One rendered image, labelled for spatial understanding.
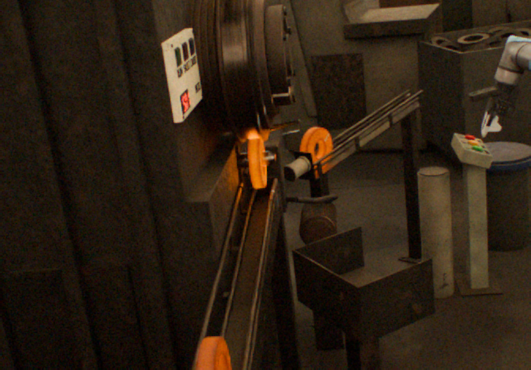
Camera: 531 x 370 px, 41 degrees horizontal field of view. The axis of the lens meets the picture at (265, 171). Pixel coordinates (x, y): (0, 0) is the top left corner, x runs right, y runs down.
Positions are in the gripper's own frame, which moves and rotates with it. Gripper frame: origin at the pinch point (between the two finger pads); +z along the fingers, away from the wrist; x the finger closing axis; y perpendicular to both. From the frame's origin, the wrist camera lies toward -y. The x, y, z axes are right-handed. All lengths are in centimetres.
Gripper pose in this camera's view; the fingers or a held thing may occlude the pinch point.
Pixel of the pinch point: (482, 133)
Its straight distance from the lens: 275.7
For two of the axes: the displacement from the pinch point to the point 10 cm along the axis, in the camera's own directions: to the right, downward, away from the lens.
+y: 9.7, 2.5, -0.1
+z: -2.3, 9.2, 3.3
